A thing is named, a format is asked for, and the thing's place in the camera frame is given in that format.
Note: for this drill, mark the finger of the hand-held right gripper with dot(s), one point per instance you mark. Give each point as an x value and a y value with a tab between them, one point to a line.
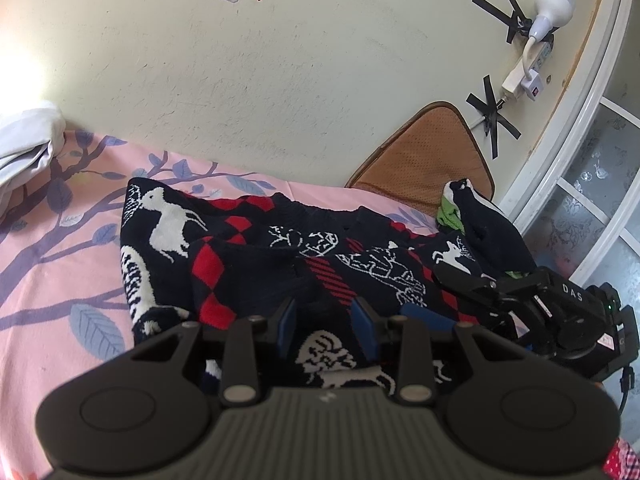
430	317
465	282

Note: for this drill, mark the white power strip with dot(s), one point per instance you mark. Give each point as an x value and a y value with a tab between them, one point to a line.
520	72

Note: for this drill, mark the dark garment with green trim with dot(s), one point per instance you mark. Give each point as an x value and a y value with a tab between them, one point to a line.
490	230

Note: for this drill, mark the white frosted glass door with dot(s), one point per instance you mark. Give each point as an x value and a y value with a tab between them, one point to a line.
600	160

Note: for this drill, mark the black tape cross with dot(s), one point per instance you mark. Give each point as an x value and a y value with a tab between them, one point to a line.
492	115
512	17

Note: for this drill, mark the white adapter with red switch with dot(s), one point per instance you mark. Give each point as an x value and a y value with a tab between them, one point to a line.
534	86

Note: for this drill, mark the white bulb lamp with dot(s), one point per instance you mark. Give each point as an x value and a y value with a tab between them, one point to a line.
550	7

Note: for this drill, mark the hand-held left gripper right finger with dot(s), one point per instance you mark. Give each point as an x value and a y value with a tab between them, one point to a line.
364	332

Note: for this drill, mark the red patterned clothing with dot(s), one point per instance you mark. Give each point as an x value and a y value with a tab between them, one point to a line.
625	460

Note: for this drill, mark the brown mesh cushion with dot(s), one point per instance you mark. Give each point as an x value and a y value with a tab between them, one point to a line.
425	160

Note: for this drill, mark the pink floral bed sheet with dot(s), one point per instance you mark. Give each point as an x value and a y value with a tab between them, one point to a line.
50	270

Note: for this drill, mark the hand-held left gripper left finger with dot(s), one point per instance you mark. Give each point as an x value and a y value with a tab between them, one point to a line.
288	332

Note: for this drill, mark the pale grey crumpled cloth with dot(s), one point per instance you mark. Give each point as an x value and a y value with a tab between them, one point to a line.
25	140

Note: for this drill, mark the navy patterned knit sweater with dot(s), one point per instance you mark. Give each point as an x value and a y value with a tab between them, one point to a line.
250	270

